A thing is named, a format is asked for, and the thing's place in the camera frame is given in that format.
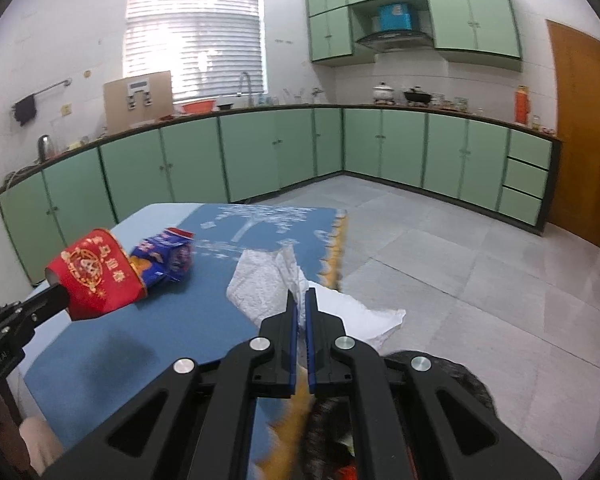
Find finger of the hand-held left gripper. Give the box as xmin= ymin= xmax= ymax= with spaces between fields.
xmin=17 ymin=282 xmax=73 ymax=331

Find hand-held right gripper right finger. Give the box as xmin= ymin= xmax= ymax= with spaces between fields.
xmin=304 ymin=287 xmax=564 ymax=480

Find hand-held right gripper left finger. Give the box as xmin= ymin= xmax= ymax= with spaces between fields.
xmin=40 ymin=290 xmax=301 ymax=480

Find white tissue paper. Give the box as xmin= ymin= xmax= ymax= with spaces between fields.
xmin=226 ymin=244 xmax=407 ymax=352

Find red snack packet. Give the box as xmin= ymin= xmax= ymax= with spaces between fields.
xmin=45 ymin=228 xmax=150 ymax=321

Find black trash bag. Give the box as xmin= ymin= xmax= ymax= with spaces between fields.
xmin=299 ymin=350 xmax=497 ymax=480

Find dark blue tree-print mat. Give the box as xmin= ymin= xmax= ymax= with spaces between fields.
xmin=22 ymin=203 xmax=352 ymax=467

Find person's left leg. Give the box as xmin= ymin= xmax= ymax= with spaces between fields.
xmin=18 ymin=417 xmax=64 ymax=469

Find blue snack packet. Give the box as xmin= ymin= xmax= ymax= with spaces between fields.
xmin=129 ymin=227 xmax=196 ymax=289

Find long green base cabinets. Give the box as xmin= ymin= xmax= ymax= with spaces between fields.
xmin=0 ymin=104 xmax=345 ymax=287

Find dark towel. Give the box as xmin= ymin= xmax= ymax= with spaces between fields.
xmin=13 ymin=94 xmax=37 ymax=127

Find cardboard box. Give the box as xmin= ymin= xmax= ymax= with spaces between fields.
xmin=103 ymin=70 xmax=174 ymax=131

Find green base cabinets with drawers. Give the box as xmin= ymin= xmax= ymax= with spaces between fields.
xmin=342 ymin=104 xmax=564 ymax=235

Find kitchen faucet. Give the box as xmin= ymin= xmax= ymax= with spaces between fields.
xmin=237 ymin=71 xmax=254 ymax=109

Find black wok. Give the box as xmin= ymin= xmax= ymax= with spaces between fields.
xmin=403 ymin=86 xmax=434 ymax=107

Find range hood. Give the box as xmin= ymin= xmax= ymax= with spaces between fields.
xmin=355 ymin=29 xmax=430 ymax=52

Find white window blind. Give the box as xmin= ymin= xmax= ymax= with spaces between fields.
xmin=124 ymin=0 xmax=267 ymax=105

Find red thermos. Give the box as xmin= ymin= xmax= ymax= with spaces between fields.
xmin=514 ymin=84 xmax=530 ymax=125

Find blue box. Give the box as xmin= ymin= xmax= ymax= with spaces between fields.
xmin=378 ymin=3 xmax=414 ymax=32

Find metal towel rail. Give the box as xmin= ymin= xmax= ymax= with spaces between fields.
xmin=12 ymin=78 xmax=74 ymax=106

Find wooden door with handle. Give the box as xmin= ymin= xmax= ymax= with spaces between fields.
xmin=545 ymin=18 xmax=600 ymax=249

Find green wall cabinets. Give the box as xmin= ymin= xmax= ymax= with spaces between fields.
xmin=305 ymin=0 xmax=524 ymax=72

